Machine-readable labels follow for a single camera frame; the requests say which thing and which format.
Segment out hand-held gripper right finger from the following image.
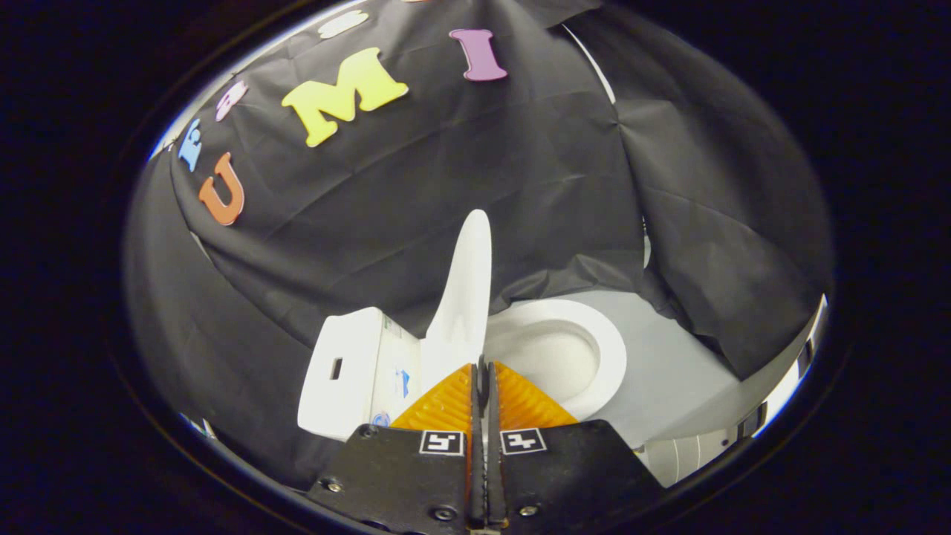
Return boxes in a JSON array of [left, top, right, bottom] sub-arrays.
[[483, 357, 664, 532]]

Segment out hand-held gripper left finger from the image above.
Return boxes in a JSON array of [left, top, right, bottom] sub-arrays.
[[308, 357, 484, 533]]

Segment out white toilet lid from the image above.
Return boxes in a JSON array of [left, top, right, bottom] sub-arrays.
[[420, 209, 493, 395]]

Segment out white toilet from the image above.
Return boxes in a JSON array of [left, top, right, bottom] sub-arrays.
[[297, 299, 627, 443]]

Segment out black backdrop cloth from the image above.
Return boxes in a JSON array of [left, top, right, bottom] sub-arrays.
[[123, 0, 834, 491]]

